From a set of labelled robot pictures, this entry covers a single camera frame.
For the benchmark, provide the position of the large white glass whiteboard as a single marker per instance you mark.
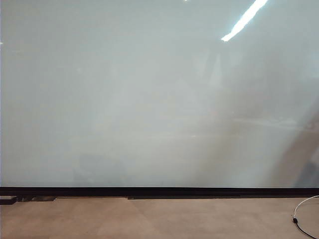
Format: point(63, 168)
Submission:
point(99, 87)

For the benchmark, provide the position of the flat black block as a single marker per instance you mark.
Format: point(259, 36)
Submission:
point(7, 200)

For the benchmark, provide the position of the black whiteboard bottom rail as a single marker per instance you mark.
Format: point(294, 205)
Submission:
point(159, 191)

